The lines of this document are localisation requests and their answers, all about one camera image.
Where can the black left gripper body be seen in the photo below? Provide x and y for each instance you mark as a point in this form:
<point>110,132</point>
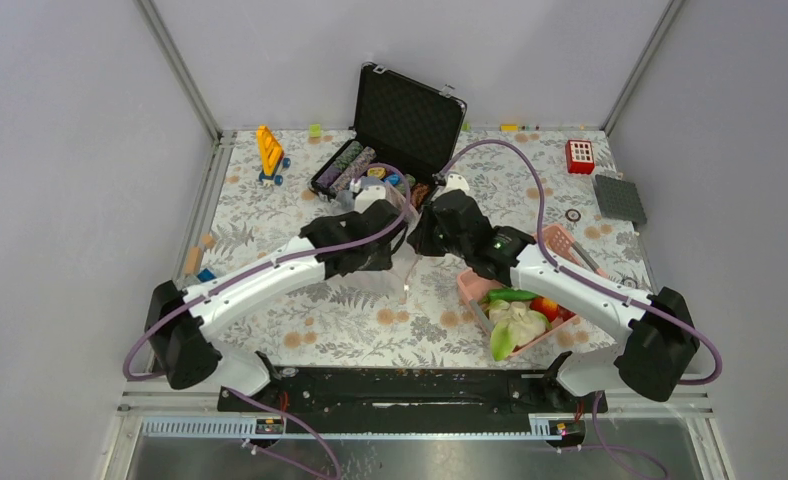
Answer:
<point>378,259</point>

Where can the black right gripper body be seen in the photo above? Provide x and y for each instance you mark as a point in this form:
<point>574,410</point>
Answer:
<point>442,241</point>

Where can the clear pink zip top bag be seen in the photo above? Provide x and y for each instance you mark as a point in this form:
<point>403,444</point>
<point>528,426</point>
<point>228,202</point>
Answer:
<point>393,282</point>

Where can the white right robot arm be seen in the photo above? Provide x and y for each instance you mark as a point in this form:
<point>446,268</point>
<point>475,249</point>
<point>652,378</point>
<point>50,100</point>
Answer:
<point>654,344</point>

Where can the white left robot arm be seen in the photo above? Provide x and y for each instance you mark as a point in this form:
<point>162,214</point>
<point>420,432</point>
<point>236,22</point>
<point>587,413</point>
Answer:
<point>183,327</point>

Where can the green toy pepper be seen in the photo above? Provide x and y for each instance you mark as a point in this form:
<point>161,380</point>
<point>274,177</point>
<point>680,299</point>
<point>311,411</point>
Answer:
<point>509,295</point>

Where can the pink plastic basket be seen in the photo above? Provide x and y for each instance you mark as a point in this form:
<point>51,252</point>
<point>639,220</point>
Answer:
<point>482,297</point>

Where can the black poker chip case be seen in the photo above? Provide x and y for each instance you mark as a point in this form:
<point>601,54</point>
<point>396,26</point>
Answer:
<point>411,126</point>

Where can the loose poker chip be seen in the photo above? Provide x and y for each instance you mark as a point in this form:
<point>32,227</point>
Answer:
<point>572,215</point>
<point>629,282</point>

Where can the green toy leaf vegetable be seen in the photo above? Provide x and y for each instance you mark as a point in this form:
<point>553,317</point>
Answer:
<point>502,341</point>

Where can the red toy block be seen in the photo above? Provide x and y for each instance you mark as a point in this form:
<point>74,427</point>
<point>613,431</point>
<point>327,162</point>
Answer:
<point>580,158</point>

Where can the yellow toy ladder cart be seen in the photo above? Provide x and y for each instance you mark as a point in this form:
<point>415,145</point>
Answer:
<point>272,155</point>

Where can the grey building baseplate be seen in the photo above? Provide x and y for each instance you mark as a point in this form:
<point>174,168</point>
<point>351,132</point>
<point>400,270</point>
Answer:
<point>619,199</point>

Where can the blue toy block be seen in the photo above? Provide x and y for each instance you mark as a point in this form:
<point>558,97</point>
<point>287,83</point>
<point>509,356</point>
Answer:
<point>205,275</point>

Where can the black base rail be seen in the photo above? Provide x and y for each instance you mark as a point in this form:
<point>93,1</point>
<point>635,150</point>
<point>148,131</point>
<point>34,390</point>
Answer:
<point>421,401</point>

